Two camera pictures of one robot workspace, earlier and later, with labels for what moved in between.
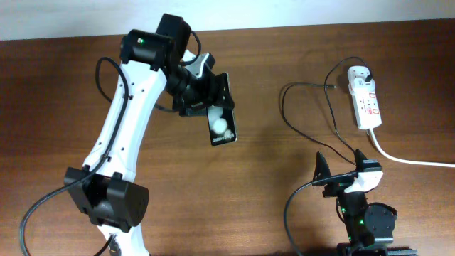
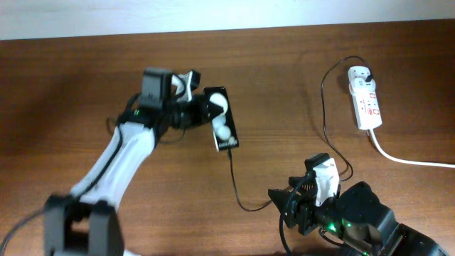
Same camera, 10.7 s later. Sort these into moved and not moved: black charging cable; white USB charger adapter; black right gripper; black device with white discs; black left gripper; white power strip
Moved: black device with white discs; black charging cable; black right gripper; black left gripper
Not moved: white power strip; white USB charger adapter
